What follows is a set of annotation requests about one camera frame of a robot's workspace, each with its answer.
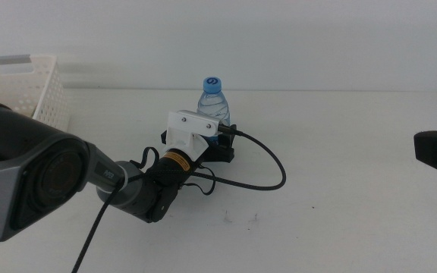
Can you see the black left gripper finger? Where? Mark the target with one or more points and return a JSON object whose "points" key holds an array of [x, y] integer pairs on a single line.
{"points": [[229, 138], [164, 138]]}

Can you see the white perforated plastic basket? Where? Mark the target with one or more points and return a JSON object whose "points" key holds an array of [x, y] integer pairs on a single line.
{"points": [[51, 102]]}

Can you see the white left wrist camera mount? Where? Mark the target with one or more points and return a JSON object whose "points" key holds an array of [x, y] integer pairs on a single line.
{"points": [[186, 129]]}

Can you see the clear water bottle blue cap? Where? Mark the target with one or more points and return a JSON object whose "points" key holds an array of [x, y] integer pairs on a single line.
{"points": [[212, 102]]}

